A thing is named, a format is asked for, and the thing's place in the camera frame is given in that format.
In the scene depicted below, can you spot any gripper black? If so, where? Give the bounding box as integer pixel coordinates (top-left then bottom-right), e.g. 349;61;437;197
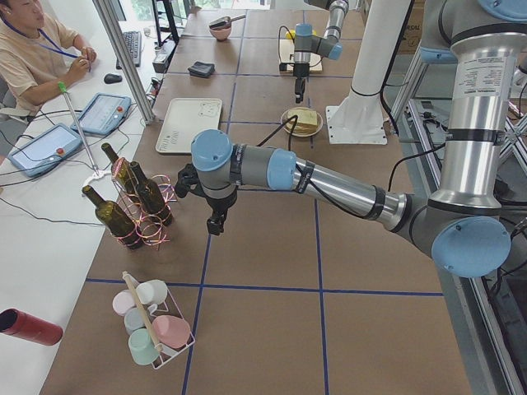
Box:
292;63;310;104
204;188;237;235

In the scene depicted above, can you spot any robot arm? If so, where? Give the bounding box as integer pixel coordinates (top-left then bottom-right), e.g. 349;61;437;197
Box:
179;1;526;278
293;0;349;104

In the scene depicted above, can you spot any white bear serving tray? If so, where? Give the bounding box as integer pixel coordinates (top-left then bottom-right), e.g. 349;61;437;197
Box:
156;98;222;155

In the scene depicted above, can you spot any wooden cutting board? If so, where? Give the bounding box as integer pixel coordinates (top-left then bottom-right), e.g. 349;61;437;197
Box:
278;39;323;74

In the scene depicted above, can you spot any dark wine bottle lower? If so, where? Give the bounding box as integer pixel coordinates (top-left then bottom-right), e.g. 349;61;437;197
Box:
130;161;173;225

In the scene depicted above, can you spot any dark wine bottle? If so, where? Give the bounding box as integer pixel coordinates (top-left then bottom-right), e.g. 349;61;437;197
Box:
82;185;143;249
130;161;173;225
101;142;139;202

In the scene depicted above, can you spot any pink bowl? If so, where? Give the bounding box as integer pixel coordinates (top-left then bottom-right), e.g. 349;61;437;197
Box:
209;23;231;41

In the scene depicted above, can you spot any dark wine bottle upper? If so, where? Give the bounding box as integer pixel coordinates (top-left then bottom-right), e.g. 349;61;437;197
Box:
82;185;143;249

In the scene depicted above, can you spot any white cup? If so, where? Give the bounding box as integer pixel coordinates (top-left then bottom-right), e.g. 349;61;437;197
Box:
136;279;168;304

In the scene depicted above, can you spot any metal scoop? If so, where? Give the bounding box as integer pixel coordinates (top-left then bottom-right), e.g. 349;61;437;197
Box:
208;15;246;30

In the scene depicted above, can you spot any folded grey cloth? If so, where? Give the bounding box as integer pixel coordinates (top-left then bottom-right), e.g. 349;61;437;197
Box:
188;61;215;78

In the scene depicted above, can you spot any pale pink cup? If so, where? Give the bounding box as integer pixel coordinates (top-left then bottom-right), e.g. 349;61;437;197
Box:
112;290;136;317

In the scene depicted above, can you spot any grey cup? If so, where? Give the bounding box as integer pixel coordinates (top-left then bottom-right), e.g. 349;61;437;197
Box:
124;307;145;335

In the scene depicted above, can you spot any mint green cup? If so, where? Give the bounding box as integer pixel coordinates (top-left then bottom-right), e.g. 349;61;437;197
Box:
128;328;160;365

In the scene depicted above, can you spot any teach pendant far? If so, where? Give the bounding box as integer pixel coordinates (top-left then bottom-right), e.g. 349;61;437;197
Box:
77;93;132;137

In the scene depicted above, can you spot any teach pendant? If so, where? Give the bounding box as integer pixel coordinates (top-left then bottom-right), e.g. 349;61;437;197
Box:
77;93;132;137
7;123;82;178

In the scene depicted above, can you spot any black keyboard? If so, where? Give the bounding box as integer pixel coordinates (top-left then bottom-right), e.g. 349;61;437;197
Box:
122;30;142;67

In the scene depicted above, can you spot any black computer mouse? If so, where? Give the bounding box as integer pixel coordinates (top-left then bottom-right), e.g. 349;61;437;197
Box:
104;73;123;85

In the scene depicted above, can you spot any teach pendant near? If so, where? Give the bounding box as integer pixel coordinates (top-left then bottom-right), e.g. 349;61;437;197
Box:
7;123;82;178

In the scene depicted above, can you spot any metal rod green tip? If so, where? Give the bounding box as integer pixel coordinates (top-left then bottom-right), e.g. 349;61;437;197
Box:
58;81;111;186

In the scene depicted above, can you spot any red cylinder bottle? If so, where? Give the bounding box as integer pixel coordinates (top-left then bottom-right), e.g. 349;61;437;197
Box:
1;309;63;346

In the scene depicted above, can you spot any seated person beige shirt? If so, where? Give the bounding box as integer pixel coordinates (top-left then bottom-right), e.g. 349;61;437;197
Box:
1;1;97;116

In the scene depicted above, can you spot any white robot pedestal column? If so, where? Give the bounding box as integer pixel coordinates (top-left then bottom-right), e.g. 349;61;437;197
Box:
326;0;413;145

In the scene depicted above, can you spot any copper wire bottle rack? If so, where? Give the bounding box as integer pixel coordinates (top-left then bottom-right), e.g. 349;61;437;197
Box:
111;157;176;248

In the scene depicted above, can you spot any white wire cup rack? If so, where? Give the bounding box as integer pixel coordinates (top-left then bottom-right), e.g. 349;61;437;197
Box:
112;272;195;369

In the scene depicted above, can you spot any aluminium frame post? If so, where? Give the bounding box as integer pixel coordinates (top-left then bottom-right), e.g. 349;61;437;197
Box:
92;0;155;125

